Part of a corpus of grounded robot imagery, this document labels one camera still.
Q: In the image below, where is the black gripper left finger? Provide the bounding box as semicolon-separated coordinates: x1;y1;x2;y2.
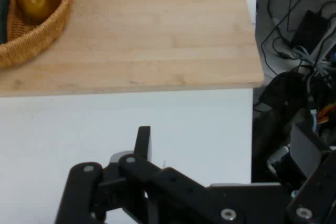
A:
54;126;238;224

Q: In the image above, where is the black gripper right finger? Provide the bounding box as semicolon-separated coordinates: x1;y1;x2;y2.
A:
285;149;336;224

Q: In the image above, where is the dark green cucumber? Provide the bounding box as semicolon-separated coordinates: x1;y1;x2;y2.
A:
0;0;11;45

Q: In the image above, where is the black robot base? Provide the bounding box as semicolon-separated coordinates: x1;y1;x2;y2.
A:
251;71;320;184

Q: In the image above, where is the black power adapter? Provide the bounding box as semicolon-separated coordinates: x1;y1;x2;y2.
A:
289;9;331;55

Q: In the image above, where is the woven wicker basket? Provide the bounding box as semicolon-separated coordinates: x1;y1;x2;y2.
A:
0;0;79;69

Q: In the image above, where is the grey metal bracket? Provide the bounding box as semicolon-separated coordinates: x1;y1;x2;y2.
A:
289;122;332;178

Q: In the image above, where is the orange yellow wire bundle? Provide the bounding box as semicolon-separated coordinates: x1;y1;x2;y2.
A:
316;102;336;125

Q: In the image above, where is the grey cable bundle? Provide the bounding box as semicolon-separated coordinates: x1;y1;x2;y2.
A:
290;45;333;79

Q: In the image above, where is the thin black cable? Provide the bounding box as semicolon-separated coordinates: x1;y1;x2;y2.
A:
260;0;313;77

